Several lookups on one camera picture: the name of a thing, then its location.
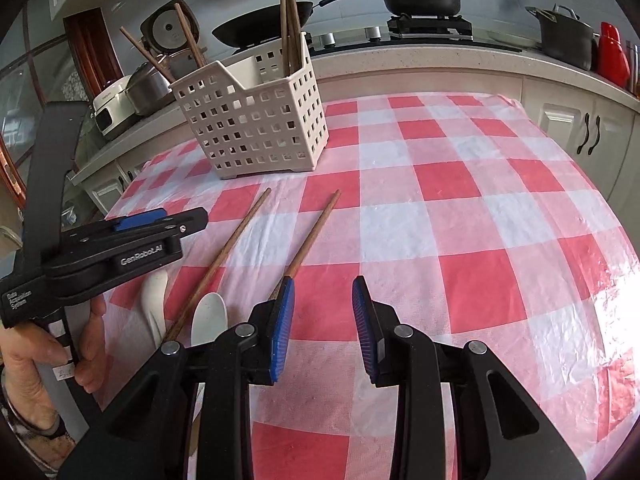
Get white ceramic spoon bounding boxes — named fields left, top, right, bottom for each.
left=140, top=269, right=168, bottom=347
left=191, top=292, right=229, bottom=347

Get brown wooden chopstick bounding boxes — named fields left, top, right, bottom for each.
left=269, top=190, right=342, bottom=299
left=280, top=0, right=291, bottom=77
left=286, top=0, right=304, bottom=73
left=174, top=2, right=206, bottom=68
left=119, top=26, right=175, bottom=84
left=162, top=186, right=272, bottom=344

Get person's left hand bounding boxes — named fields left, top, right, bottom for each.
left=1, top=296, right=106, bottom=430

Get white small cooker appliance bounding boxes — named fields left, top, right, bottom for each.
left=93, top=76, right=138, bottom=141

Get red white checkered tablecloth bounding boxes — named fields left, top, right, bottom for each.
left=111, top=93, right=639, bottom=479

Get white perforated utensil basket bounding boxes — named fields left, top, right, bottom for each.
left=171, top=38, right=329, bottom=180

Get red wooden glass door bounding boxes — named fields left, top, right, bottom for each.
left=1, top=0, right=122, bottom=208

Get open silver rice cooker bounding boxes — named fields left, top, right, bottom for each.
left=126, top=0, right=200, bottom=117

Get black wok pan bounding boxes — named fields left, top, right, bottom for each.
left=212, top=0, right=338, bottom=50

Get black glass gas stove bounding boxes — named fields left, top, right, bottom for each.
left=304, top=15, right=522, bottom=56

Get white lower cabinets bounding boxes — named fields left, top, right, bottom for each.
left=69, top=71, right=640, bottom=241

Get dark grey stock pot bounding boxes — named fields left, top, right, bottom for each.
left=525, top=4, right=594, bottom=70

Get red thermos jug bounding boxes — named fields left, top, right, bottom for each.
left=598, top=22, right=630, bottom=88

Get steel vacuum flask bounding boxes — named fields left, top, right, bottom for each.
left=626, top=41, right=640, bottom=98

